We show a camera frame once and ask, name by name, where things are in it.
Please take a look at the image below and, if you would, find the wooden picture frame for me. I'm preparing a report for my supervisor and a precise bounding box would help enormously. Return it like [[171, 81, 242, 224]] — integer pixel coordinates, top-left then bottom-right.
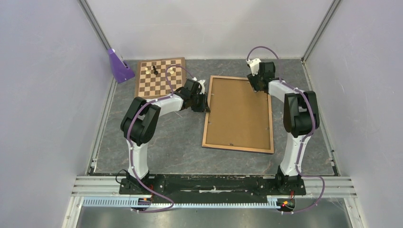
[[201, 75, 275, 154]]

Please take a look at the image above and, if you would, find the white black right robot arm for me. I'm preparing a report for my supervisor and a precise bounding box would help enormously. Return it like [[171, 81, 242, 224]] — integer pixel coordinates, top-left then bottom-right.
[[247, 58, 320, 194]]

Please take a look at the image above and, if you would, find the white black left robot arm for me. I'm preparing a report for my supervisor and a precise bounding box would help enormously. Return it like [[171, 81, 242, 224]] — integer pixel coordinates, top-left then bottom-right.
[[120, 78, 210, 194]]

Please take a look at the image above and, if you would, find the wooden chessboard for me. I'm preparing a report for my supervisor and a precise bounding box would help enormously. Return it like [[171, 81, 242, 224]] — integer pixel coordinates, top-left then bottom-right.
[[134, 57, 187, 99]]

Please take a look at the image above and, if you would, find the purple wedge stand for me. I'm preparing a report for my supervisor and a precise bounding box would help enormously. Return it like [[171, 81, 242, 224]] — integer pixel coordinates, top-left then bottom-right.
[[107, 48, 135, 84]]

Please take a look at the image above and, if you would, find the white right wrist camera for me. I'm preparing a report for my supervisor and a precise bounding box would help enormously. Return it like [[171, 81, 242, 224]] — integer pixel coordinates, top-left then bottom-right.
[[246, 58, 261, 76]]

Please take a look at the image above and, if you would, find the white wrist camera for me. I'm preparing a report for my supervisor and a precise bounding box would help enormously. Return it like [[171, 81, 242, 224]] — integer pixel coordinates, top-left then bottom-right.
[[197, 79, 205, 94], [246, 58, 261, 76]]

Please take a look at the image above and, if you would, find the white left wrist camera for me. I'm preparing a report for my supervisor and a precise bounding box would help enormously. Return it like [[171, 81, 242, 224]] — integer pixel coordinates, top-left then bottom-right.
[[197, 79, 205, 94]]

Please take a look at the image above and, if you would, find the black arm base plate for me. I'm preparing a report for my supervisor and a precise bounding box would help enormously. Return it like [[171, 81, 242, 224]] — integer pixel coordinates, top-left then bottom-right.
[[116, 174, 307, 198]]

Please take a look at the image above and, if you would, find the slotted cable duct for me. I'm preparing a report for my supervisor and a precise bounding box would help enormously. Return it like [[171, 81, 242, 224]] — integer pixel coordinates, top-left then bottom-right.
[[82, 196, 297, 209]]

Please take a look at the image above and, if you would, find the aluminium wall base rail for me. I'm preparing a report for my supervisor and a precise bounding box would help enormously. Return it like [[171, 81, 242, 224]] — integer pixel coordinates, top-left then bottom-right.
[[86, 79, 117, 175]]

